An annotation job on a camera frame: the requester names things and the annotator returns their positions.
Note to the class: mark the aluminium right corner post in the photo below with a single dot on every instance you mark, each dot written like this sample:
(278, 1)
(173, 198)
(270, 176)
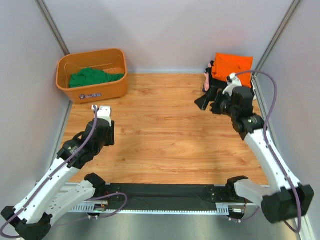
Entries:
(293, 7)

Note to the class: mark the aluminium right side rail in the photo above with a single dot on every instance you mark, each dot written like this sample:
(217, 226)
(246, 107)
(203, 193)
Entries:
(264, 106)

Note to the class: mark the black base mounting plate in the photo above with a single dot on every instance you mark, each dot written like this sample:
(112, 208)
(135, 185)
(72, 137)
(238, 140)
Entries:
(174, 197)

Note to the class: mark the green t shirt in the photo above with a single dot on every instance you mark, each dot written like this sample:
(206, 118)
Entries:
(89, 76)

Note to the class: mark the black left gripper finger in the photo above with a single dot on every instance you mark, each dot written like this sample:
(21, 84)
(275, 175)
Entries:
(106, 142)
(111, 134)

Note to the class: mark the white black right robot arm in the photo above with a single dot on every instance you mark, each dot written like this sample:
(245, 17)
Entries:
(286, 197)

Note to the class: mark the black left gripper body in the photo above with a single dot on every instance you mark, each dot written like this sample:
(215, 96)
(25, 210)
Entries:
(98, 147)

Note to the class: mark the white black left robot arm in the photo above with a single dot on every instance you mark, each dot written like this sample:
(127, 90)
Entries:
(34, 216)

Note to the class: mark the aluminium left corner post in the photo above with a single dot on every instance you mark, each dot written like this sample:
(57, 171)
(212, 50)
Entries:
(42, 6)

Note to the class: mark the black folded t shirt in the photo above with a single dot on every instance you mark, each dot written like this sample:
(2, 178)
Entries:
(213, 81)

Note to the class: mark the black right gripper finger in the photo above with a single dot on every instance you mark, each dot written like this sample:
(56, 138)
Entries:
(210, 96)
(217, 108)

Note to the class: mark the aluminium front frame rail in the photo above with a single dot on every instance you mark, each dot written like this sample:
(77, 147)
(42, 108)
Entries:
(93, 189)

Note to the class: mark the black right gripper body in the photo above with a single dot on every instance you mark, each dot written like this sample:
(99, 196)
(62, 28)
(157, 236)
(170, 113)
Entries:
(225, 100)

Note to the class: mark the aluminium corner post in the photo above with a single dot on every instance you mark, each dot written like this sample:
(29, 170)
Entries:
(42, 6)
(293, 7)

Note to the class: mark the orange plastic basket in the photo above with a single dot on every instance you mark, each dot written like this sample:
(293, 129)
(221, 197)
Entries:
(110, 60)

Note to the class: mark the orange t shirt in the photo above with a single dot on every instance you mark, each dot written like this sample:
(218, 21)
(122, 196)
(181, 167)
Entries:
(226, 64)

